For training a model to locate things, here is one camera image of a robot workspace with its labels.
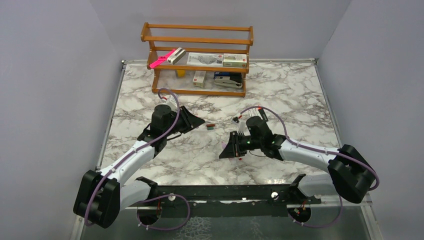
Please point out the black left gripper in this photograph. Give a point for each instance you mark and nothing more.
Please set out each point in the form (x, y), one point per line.
(194, 121)

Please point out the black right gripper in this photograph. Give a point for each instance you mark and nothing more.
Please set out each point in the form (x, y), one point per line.
(233, 146)

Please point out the orange cap black highlighter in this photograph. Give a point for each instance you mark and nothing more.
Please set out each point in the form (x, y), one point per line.
(263, 114)

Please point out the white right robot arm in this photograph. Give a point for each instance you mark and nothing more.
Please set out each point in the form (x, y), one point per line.
(347, 173)

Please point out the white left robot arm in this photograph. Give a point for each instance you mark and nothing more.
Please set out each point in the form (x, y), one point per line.
(103, 194)

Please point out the small white red box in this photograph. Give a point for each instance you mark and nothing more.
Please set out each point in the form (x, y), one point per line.
(199, 78)

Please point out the yellow small block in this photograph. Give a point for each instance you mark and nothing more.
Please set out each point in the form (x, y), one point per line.
(180, 73)

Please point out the black grey stapler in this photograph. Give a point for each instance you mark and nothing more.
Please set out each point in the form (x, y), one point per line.
(228, 79)

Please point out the green white staples box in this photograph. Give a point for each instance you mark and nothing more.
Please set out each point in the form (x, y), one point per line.
(235, 60)

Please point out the wooden two-tier shelf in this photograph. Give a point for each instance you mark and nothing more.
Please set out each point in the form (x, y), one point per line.
(162, 38)

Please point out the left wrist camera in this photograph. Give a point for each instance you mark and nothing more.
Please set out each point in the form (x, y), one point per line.
(171, 102)

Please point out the black front mounting rail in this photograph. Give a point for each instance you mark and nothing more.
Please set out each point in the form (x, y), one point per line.
(215, 201)

